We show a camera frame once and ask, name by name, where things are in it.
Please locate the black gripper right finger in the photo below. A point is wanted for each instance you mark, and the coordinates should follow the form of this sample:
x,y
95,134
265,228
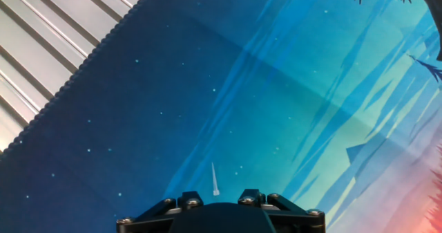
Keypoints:
x,y
300,222

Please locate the small clear pipette tip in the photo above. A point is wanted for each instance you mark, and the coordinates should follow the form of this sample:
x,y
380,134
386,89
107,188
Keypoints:
x,y
214,181

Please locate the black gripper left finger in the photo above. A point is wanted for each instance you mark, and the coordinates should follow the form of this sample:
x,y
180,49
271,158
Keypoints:
x,y
148,222

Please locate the printed sunset forest cloth mat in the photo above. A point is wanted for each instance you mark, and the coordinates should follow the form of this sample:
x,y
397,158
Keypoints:
x,y
259,105

